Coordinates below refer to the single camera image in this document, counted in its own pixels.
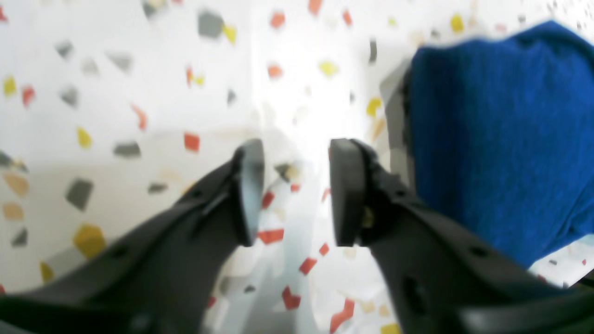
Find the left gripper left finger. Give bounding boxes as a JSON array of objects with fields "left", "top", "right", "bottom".
[{"left": 0, "top": 139, "right": 265, "bottom": 334}]

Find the terrazzo pattern table cloth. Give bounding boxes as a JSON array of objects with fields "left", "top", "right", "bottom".
[{"left": 0, "top": 0, "right": 594, "bottom": 334}]

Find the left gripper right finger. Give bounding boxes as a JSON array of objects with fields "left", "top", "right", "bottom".
[{"left": 329, "top": 139, "right": 594, "bottom": 334}]

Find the dark blue t-shirt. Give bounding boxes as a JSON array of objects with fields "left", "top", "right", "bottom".
[{"left": 408, "top": 21, "right": 594, "bottom": 268}]

